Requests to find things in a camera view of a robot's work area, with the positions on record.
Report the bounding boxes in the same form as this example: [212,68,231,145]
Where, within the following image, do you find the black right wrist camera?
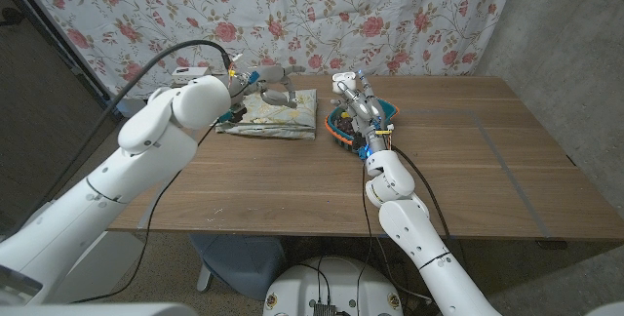
[351,138,370,161]

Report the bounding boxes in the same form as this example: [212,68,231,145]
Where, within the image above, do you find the teal basket with orange rim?
[325,96,401,154]

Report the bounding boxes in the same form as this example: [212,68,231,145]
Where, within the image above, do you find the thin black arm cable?
[355,162,374,316]
[72,120,220,303]

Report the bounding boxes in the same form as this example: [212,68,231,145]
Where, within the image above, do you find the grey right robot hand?
[331,69,394,159]

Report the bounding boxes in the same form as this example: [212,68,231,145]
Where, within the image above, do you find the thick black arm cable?
[9,39,233,224]
[392,145,469,268]

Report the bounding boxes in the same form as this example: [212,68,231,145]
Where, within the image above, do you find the blue-grey stool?
[188,233,288,301]

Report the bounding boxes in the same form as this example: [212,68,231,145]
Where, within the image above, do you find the white AirPods case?
[331,71,357,96]

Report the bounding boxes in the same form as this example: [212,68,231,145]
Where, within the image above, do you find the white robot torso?
[262,256,405,316]

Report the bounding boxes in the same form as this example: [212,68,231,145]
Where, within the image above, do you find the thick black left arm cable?
[9,39,233,224]

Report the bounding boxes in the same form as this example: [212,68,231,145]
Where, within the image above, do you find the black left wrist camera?
[218,104,248,125]

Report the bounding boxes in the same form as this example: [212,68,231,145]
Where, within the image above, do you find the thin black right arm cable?
[355,162,374,316]

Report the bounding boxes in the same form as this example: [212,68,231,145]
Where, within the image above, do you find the folded pale floral cloth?
[214,88,319,140]

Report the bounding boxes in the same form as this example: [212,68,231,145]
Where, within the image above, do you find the white power strip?
[171,65,213,87]

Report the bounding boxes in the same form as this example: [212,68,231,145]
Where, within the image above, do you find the purple toy grapes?
[335,113,360,137]

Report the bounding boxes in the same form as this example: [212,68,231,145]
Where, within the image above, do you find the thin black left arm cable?
[72,120,220,303]

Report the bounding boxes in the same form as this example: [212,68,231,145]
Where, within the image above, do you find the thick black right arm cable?
[392,145,469,268]

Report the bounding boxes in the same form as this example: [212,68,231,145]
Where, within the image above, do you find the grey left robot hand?
[227,63,307,110]

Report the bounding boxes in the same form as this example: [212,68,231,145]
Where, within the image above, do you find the dark grey partition panel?
[0,0,123,234]

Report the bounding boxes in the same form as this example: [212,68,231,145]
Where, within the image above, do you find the rose print backdrop curtain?
[12,0,521,100]

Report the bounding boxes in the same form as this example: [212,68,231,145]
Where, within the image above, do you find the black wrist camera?
[218,104,248,125]
[351,138,370,161]

